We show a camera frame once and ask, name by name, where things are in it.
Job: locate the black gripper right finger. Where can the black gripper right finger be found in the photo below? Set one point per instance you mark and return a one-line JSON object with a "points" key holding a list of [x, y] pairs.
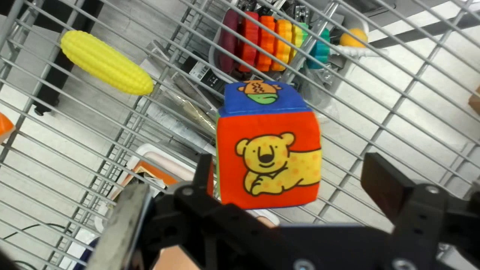
{"points": [[386, 184]]}

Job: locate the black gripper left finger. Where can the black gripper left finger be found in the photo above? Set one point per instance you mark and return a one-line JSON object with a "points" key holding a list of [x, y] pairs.
{"points": [[204, 174]]}

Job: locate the colourful soft fabric cube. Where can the colourful soft fabric cube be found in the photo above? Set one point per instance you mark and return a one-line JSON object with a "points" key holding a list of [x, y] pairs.
{"points": [[269, 145]]}

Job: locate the yellow toy corn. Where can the yellow toy corn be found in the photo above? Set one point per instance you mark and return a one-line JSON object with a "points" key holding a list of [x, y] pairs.
{"points": [[105, 63]]}

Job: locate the orange toy food piece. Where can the orange toy food piece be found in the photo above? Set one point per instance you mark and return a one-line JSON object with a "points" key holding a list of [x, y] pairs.
{"points": [[6, 127]]}

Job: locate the white wire shelf rack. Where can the white wire shelf rack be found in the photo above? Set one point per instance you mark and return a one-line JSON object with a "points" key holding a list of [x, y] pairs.
{"points": [[392, 76]]}

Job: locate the rainbow stacking ring toy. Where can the rainbow stacking ring toy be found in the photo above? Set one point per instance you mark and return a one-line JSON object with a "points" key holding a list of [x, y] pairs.
{"points": [[255, 40]]}

